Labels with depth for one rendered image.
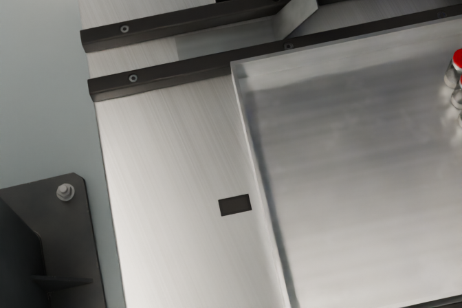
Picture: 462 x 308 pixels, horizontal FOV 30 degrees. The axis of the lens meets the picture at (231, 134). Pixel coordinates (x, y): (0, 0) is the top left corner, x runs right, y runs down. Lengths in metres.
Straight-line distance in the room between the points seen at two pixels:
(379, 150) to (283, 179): 0.09
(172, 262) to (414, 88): 0.29
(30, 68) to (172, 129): 1.10
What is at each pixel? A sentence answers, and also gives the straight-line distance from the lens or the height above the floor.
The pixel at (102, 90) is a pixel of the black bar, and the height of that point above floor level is 0.90.
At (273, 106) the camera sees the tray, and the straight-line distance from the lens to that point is 0.84.
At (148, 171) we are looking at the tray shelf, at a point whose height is 0.88.
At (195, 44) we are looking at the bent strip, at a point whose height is 0.88.
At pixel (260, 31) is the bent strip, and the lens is 0.88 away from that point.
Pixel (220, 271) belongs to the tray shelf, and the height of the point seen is 0.88.
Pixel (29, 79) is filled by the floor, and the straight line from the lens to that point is 1.91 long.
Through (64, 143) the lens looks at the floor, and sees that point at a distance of 1.83.
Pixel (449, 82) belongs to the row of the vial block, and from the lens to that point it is 0.86.
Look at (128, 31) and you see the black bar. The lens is 0.87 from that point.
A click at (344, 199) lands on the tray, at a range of 0.81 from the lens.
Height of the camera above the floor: 1.65
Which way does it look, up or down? 68 degrees down
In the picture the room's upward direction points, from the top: 7 degrees counter-clockwise
